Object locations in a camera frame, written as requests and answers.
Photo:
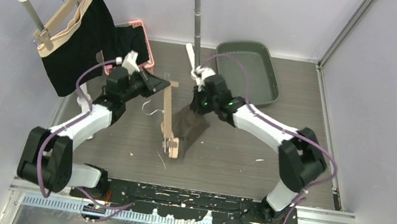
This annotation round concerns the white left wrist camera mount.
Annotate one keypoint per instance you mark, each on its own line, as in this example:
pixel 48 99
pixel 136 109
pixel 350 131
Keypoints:
pixel 129 62

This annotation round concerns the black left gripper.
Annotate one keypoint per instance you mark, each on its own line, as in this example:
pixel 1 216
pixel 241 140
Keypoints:
pixel 153 84

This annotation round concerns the grey-brown underwear with beige waistband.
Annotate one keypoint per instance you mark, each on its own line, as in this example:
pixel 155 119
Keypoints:
pixel 188 126

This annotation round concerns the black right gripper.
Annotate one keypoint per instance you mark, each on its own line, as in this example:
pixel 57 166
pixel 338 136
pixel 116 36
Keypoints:
pixel 196 104

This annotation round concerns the black underwear with beige waistband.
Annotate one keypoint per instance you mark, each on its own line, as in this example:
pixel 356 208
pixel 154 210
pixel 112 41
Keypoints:
pixel 74 49

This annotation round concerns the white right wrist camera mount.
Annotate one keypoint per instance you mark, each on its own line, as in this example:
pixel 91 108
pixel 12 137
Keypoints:
pixel 199 74

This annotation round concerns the pink perforated plastic basket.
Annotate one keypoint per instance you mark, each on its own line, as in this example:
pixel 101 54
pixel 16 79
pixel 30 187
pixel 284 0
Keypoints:
pixel 149 65

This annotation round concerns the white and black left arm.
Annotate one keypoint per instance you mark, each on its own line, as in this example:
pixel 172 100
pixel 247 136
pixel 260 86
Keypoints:
pixel 47 158

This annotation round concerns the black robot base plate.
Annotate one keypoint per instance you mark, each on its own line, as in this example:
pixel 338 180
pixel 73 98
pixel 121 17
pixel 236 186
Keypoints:
pixel 185 204

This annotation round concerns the black clothes in basket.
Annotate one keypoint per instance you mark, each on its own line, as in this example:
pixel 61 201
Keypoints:
pixel 131 39

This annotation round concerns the grey-green plastic tub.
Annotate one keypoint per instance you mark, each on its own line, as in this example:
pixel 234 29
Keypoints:
pixel 256 61

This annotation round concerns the beige clip hanger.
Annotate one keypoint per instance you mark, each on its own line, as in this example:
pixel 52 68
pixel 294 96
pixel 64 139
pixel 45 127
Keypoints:
pixel 170 141
pixel 53 24

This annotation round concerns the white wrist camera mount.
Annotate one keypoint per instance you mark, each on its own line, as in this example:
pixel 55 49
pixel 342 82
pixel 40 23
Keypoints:
pixel 129 62
pixel 199 74

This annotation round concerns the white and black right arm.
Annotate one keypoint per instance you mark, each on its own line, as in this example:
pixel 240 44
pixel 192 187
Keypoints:
pixel 300 160

